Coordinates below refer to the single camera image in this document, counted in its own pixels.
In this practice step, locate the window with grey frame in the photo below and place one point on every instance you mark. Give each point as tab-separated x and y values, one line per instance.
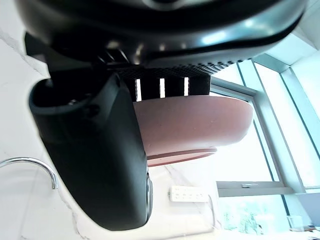
272	125

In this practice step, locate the white power strip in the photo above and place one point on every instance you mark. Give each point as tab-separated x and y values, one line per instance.
187	194

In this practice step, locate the chrome curved faucet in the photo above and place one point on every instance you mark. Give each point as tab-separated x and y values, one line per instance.
37	163

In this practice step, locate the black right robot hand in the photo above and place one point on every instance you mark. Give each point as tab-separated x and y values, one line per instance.
90	140

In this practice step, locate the pink bowl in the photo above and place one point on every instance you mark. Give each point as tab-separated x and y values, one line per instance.
195	125

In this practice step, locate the clear plastic cup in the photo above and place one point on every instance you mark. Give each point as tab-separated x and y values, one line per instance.
294	223

